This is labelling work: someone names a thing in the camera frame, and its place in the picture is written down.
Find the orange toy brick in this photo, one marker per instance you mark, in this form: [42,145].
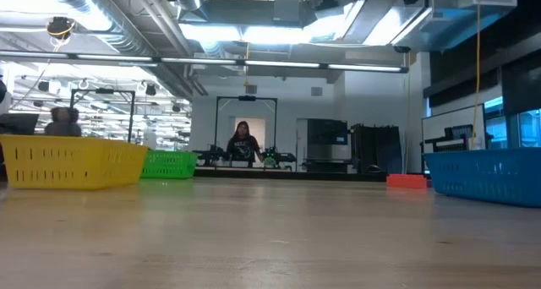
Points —
[406,181]

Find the yellow plastic basket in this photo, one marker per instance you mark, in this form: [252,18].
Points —
[72,162]

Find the blue plastic basket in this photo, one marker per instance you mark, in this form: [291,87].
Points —
[486,175]

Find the background robot station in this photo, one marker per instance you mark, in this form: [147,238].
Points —
[281,157]

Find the person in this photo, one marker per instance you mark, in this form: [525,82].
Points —
[244,147]
[62,126]

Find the black cabinet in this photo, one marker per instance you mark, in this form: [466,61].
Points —
[326,132]

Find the long led light bar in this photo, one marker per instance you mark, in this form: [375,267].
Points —
[279,63]

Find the green plastic basket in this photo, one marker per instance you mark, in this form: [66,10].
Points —
[169,164]

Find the black folded panels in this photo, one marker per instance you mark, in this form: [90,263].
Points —
[376,149]

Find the whiteboard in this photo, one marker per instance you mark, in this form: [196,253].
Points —
[439,124]

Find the black cart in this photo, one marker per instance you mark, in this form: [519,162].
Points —
[458,133]

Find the dark computer monitor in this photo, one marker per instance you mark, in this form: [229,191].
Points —
[19,123]

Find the black gantry frame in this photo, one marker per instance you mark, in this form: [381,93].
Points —
[103,91]
[247,98]

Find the black aluminium table frame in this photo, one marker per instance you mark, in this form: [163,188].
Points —
[296,176]

